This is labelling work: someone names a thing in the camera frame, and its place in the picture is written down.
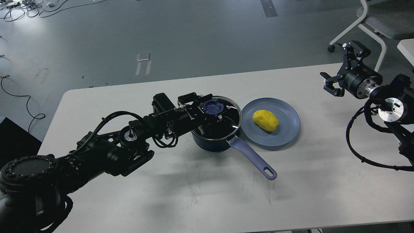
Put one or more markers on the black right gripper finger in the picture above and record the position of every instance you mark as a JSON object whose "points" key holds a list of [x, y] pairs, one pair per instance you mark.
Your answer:
{"points": [[329, 85], [353, 54]]}

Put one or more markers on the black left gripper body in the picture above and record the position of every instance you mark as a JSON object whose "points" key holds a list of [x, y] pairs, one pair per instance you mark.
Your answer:
{"points": [[185, 120]]}

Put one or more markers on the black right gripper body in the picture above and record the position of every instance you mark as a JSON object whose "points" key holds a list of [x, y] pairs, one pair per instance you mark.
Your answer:
{"points": [[361, 80]]}

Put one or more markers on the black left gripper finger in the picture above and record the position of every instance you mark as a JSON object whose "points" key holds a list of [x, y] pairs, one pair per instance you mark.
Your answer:
{"points": [[193, 99], [221, 126]]}

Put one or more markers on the glass pot lid purple knob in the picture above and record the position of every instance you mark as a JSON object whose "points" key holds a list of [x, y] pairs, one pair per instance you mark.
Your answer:
{"points": [[217, 106]]}

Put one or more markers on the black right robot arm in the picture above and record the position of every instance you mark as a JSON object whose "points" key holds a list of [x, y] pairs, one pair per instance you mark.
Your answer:
{"points": [[388, 109]]}

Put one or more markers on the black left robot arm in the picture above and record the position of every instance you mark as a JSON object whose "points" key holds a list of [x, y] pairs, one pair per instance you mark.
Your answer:
{"points": [[36, 188]]}

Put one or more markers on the white table edge right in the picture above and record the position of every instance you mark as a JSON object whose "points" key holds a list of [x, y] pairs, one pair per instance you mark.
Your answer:
{"points": [[406, 47]]}

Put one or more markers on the white office chair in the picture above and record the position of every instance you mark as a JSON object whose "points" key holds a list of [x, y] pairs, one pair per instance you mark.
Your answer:
{"points": [[393, 19]]}

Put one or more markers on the light blue plate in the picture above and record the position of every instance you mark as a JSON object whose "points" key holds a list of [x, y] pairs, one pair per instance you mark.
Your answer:
{"points": [[287, 130]]}

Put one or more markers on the black box at left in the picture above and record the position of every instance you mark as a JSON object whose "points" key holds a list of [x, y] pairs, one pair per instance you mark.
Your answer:
{"points": [[15, 142]]}

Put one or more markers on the dark blue saucepan purple handle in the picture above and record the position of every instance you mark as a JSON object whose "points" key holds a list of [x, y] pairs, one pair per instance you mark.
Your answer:
{"points": [[236, 142]]}

